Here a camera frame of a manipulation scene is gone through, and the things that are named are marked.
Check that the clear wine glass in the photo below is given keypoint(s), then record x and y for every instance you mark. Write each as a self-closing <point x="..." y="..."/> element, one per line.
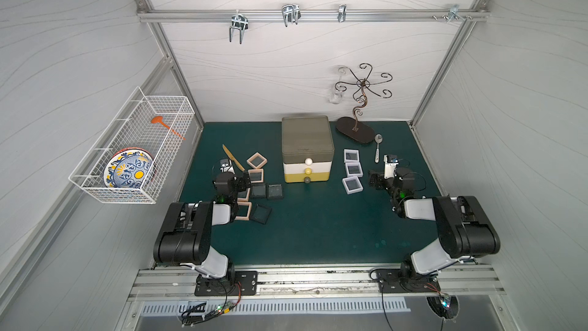
<point x="339" y="88"/>

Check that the metal double hook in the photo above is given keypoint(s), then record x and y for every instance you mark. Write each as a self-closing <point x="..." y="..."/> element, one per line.
<point x="239" y="24"/>
<point x="291" y="14"/>

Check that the brown metal jewelry stand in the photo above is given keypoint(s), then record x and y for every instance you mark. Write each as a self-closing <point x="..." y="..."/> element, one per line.
<point x="351" y="126"/>

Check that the white brooch box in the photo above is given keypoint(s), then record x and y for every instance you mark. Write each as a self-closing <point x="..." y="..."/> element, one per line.
<point x="354" y="169"/>
<point x="352" y="185"/>
<point x="351" y="156"/>

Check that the metal single hook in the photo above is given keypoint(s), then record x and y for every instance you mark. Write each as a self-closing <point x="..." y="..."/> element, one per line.
<point x="342" y="13"/>

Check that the metal hook right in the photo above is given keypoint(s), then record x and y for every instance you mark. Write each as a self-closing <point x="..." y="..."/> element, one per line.
<point x="453" y="14"/>

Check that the black brooch box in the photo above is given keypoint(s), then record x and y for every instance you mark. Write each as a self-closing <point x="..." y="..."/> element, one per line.
<point x="274" y="192"/>
<point x="261" y="214"/>
<point x="258" y="191"/>

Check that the blue yellow patterned plate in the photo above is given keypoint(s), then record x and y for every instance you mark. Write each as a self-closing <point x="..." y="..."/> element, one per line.
<point x="129" y="169"/>

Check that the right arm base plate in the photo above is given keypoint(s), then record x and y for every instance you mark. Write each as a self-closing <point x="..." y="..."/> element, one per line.
<point x="397" y="281"/>

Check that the aluminium top rail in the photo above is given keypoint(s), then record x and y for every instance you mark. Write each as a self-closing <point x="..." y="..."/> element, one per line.
<point x="308" y="15"/>

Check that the yellow plastic knife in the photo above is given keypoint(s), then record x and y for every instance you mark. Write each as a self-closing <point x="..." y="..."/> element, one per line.
<point x="231" y="156"/>

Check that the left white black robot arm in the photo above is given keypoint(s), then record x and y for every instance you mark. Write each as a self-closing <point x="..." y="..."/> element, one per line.
<point x="184" y="238"/>

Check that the white vent strip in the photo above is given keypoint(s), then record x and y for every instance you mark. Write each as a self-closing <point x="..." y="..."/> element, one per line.
<point x="247" y="307"/>

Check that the three-tier drawer cabinet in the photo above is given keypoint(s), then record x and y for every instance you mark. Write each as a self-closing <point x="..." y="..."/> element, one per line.
<point x="307" y="149"/>

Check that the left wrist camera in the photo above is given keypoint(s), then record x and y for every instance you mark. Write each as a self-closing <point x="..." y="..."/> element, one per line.
<point x="226" y="166"/>

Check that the orange plastic spoon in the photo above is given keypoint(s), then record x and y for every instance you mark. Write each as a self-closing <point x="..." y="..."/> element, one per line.
<point x="160" y="120"/>

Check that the pink brooch box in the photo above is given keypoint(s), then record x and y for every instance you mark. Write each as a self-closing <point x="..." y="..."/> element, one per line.
<point x="244" y="196"/>
<point x="244" y="210"/>
<point x="256" y="175"/>
<point x="257" y="161"/>

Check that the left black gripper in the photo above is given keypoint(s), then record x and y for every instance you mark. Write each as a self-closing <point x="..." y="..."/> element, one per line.
<point x="243" y="183"/>

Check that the white wire basket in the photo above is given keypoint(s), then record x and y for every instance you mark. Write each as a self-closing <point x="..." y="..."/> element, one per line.
<point x="132" y="128"/>

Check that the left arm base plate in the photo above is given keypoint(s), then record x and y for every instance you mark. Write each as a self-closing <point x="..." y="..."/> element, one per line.
<point x="239" y="282"/>

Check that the hello kitty metal spoon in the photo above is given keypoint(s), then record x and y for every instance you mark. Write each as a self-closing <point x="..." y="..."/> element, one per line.
<point x="378" y="141"/>

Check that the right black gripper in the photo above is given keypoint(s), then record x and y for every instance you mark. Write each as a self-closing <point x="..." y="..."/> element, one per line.
<point x="379" y="179"/>

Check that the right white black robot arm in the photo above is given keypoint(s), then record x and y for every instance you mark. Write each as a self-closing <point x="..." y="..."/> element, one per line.
<point x="464" y="231"/>

